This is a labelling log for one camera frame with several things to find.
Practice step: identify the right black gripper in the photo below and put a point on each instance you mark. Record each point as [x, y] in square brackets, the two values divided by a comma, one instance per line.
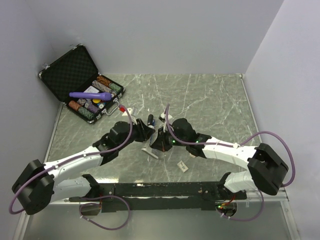
[160, 143]

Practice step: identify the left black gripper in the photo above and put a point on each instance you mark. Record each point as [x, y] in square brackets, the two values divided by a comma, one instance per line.
[144, 131]

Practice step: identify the blue stapler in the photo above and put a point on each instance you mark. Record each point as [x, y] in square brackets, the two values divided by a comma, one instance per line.
[151, 124]

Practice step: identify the white stapler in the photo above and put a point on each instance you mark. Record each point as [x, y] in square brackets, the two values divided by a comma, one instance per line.
[150, 151]

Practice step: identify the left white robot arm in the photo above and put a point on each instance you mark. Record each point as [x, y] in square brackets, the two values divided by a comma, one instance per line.
[40, 184]

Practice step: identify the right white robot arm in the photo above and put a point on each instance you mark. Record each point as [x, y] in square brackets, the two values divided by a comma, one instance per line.
[264, 170]

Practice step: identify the small white staple box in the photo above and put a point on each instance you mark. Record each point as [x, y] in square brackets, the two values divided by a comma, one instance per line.
[182, 166]

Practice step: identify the black poker chip case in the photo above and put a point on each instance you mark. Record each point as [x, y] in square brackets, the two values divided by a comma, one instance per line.
[76, 71]

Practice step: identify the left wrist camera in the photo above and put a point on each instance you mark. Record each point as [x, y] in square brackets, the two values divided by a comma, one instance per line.
[129, 114]

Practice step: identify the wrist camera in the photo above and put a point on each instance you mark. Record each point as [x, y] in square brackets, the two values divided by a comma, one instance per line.
[162, 118]
[129, 114]

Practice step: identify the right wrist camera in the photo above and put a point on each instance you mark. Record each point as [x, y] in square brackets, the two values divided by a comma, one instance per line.
[162, 118]

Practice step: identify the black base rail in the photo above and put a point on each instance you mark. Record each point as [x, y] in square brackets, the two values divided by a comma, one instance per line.
[203, 195]

